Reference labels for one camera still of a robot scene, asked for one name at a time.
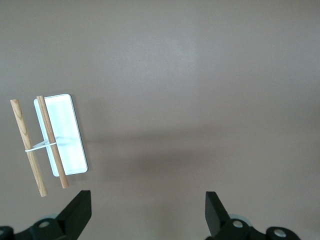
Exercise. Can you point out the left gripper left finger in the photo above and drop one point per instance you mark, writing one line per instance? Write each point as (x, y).
(75, 217)

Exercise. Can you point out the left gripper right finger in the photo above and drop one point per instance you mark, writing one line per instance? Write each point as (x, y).
(217, 220)

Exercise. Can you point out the white rack with wooden rods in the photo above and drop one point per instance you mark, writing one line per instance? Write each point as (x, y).
(66, 132)

